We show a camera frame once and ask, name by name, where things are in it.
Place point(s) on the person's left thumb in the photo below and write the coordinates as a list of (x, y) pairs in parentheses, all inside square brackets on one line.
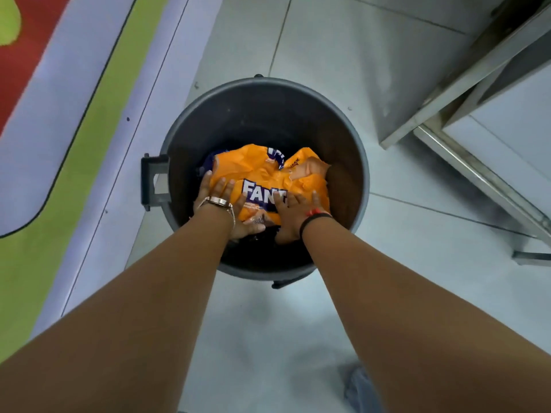
[(252, 230)]

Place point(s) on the person's right thumb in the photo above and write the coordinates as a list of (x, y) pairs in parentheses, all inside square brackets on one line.
[(285, 237)]

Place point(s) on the person's blue trousers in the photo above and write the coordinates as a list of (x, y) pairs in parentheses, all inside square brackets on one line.
[(360, 391)]

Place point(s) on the orange plastic wrapper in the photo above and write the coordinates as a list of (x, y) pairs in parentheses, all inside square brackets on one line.
[(262, 171)]

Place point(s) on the red wrist band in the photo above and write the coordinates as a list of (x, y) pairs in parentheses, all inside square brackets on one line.
[(313, 212)]

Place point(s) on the person's left middle finger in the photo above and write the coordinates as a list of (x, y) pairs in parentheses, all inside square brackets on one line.
[(230, 191)]

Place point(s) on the person's right hand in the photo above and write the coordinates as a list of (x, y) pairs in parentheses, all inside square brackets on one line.
[(297, 219)]

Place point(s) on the stainless steel table frame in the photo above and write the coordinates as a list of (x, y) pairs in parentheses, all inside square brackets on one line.
[(469, 68)]

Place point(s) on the colourful printed panel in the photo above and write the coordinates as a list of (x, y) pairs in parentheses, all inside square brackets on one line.
[(56, 124)]

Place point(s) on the person's left little finger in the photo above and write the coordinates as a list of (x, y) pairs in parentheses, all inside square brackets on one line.
[(205, 181)]

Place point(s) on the dark grey round bin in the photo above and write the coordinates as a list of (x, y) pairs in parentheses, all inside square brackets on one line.
[(258, 111)]

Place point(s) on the person's left forearm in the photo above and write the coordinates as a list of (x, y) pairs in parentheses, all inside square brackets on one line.
[(129, 313)]

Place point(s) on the person's left hand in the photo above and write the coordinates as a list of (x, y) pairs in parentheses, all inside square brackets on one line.
[(215, 212)]

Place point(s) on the black wrist band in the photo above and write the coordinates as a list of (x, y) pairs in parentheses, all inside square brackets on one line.
[(310, 219)]

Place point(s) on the person's right forearm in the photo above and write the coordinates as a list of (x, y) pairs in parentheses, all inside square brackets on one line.
[(413, 322)]

